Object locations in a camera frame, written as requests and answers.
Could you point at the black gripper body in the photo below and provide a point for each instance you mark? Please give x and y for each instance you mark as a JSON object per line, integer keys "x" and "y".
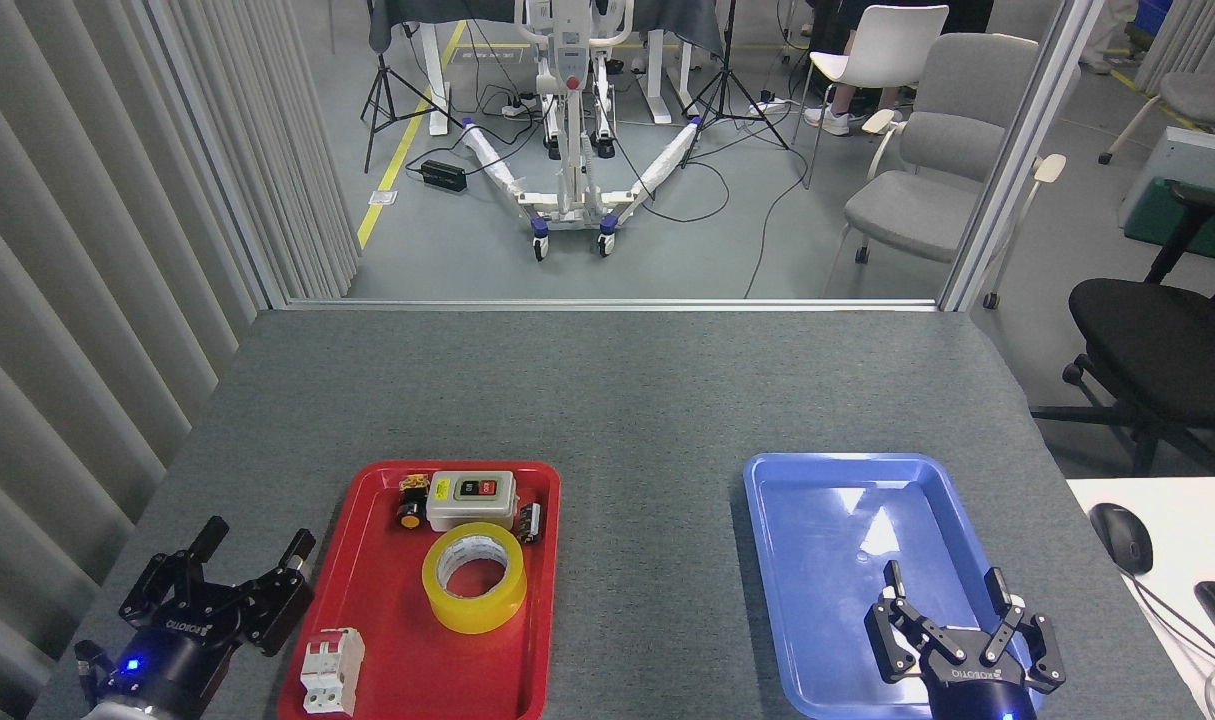
{"x": 172, "y": 655}
{"x": 977, "y": 695}

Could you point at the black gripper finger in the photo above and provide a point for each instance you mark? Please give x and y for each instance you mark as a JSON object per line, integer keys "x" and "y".
{"x": 282, "y": 600}
{"x": 1032, "y": 645}
{"x": 167, "y": 585}
{"x": 902, "y": 635}

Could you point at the yellow tape roll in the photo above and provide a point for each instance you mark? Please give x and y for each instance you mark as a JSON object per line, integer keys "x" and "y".
{"x": 472, "y": 612}

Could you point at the blue plastic tray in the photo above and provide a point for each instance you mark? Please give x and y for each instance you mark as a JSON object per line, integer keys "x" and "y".
{"x": 827, "y": 600}

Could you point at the white and red circuit breaker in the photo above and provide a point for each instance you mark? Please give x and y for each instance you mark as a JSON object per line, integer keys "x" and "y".
{"x": 332, "y": 670}

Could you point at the red plastic tray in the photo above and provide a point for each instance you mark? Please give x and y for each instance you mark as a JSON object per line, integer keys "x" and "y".
{"x": 397, "y": 610}

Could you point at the black computer mouse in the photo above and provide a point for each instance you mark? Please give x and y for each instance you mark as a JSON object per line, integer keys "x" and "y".
{"x": 1122, "y": 535}

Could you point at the black and yellow push button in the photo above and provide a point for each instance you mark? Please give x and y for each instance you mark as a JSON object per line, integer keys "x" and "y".
{"x": 410, "y": 516}

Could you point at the white desk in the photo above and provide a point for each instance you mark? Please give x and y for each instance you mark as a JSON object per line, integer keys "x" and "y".
{"x": 1177, "y": 530}

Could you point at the small black electrical component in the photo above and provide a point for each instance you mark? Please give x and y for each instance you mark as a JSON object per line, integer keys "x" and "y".
{"x": 528, "y": 523}

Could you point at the black office chair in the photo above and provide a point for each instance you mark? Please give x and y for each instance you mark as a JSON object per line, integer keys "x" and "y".
{"x": 1167, "y": 350}

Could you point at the grey chair with beige armrests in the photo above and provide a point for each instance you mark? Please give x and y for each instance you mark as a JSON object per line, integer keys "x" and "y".
{"x": 917, "y": 205}

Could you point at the green box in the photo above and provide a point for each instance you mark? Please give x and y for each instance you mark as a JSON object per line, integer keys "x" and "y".
{"x": 1152, "y": 220}

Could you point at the black power adapter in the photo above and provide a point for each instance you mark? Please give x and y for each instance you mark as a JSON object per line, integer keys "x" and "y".
{"x": 444, "y": 176}

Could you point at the pale grey box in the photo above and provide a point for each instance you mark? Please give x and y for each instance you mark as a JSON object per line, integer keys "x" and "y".
{"x": 1197, "y": 160}

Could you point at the black tripod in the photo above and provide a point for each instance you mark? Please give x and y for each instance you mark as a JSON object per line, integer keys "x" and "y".
{"x": 727, "y": 85}
{"x": 379, "y": 85}

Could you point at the white stand on wheels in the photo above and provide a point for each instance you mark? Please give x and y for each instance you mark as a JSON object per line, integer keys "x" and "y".
{"x": 570, "y": 150}

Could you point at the white power strip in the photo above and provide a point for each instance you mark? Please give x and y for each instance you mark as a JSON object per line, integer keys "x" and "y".
{"x": 517, "y": 108}

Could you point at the grey chair with pale legs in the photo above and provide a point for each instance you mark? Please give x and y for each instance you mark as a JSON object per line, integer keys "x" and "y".
{"x": 1207, "y": 98}

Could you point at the white plastic chair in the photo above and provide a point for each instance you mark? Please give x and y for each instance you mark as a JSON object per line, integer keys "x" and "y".
{"x": 892, "y": 40}

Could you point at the standing person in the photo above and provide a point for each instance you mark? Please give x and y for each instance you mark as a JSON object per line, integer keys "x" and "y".
{"x": 1107, "y": 35}

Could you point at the desk with dark cloth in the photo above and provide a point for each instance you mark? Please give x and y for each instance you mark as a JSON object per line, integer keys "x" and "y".
{"x": 667, "y": 18}

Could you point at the grey push button switch box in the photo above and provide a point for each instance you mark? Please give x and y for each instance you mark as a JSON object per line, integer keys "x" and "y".
{"x": 472, "y": 508}

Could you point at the silver frame rail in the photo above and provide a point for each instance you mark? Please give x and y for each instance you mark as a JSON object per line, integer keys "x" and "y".
{"x": 617, "y": 304}

